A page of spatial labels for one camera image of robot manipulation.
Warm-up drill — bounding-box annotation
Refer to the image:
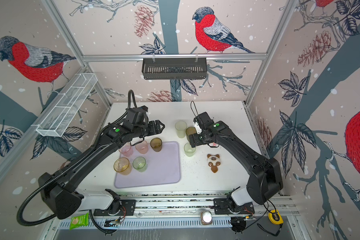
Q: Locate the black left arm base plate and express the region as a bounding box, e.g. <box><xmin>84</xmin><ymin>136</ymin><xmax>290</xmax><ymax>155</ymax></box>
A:
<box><xmin>93</xmin><ymin>200</ymin><xmax>137</xmax><ymax>217</ymax></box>

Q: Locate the small green glass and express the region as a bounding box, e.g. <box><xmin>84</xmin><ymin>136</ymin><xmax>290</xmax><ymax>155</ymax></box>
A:
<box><xmin>133</xmin><ymin>157</ymin><xmax>147</xmax><ymax>173</ymax></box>

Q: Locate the pink glass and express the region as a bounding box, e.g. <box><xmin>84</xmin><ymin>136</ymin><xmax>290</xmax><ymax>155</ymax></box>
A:
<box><xmin>119</xmin><ymin>143</ymin><xmax>133</xmax><ymax>158</ymax></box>
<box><xmin>135</xmin><ymin>141</ymin><xmax>149</xmax><ymax>155</ymax></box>

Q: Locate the olive amber glass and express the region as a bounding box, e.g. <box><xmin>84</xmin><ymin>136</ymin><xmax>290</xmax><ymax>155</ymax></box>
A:
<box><xmin>150</xmin><ymin>138</ymin><xmax>163</xmax><ymax>152</ymax></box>

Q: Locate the brown white bear toy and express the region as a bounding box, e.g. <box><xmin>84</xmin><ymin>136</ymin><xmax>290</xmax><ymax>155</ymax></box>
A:
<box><xmin>207</xmin><ymin>154</ymin><xmax>221</xmax><ymax>173</ymax></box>

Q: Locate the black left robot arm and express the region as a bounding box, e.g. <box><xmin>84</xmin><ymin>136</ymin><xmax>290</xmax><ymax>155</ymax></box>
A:
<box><xmin>16</xmin><ymin>90</ymin><xmax>165</xmax><ymax>226</ymax></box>

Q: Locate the pale green frosted glass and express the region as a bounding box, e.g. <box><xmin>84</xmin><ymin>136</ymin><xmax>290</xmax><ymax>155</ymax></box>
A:
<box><xmin>175</xmin><ymin>121</ymin><xmax>188</xmax><ymax>139</ymax></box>

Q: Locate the yellow tape measure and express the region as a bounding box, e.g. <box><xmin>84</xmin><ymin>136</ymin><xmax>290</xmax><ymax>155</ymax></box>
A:
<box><xmin>268</xmin><ymin>210</ymin><xmax>284</xmax><ymax>225</ymax></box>

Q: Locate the green snack packet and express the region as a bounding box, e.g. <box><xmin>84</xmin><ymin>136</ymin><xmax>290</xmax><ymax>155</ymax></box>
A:
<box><xmin>70</xmin><ymin>213</ymin><xmax>89</xmax><ymax>230</ymax></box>

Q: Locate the black hanging wire basket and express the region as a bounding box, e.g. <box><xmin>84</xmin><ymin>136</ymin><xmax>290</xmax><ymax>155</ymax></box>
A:
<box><xmin>142</xmin><ymin>58</ymin><xmax>208</xmax><ymax>80</ymax></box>

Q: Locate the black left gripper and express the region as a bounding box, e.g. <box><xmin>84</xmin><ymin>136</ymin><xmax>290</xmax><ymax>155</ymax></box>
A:
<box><xmin>133</xmin><ymin>118</ymin><xmax>166</xmax><ymax>139</ymax></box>

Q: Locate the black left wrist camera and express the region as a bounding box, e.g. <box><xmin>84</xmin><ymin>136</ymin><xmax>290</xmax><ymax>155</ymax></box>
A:
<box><xmin>123</xmin><ymin>106</ymin><xmax>149</xmax><ymax>130</ymax></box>

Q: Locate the white lidded jar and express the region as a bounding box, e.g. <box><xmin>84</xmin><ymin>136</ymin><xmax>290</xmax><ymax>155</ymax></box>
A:
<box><xmin>201</xmin><ymin>211</ymin><xmax>213</xmax><ymax>225</ymax></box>

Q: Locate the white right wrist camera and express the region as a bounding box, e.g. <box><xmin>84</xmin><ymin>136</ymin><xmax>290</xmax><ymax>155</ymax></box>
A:
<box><xmin>193</xmin><ymin>118</ymin><xmax>202</xmax><ymax>134</ymax></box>

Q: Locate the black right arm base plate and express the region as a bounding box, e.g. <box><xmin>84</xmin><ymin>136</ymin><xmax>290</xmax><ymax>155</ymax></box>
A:
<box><xmin>212</xmin><ymin>199</ymin><xmax>255</xmax><ymax>215</ymax></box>

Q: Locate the white wire mesh shelf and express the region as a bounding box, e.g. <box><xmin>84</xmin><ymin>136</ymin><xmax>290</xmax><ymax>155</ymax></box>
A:
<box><xmin>36</xmin><ymin>73</ymin><xmax>98</xmax><ymax>137</ymax></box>

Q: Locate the pale green short glass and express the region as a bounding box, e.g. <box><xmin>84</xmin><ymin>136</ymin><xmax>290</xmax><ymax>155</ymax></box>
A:
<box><xmin>184</xmin><ymin>143</ymin><xmax>196</xmax><ymax>157</ymax></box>

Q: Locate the lilac plastic tray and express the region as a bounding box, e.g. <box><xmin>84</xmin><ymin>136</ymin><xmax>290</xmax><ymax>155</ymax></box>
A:
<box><xmin>115</xmin><ymin>142</ymin><xmax>181</xmax><ymax>189</ymax></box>

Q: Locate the brown tall glass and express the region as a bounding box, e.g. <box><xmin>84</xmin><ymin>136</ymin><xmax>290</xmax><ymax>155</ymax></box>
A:
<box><xmin>186</xmin><ymin>127</ymin><xmax>197</xmax><ymax>141</ymax></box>

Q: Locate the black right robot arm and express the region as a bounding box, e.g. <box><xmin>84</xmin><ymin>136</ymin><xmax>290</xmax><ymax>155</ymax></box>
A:
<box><xmin>190</xmin><ymin>112</ymin><xmax>283</xmax><ymax>205</ymax></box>

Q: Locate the yellow glass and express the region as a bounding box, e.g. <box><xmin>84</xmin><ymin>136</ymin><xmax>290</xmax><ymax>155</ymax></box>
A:
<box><xmin>114</xmin><ymin>158</ymin><xmax>132</xmax><ymax>176</ymax></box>

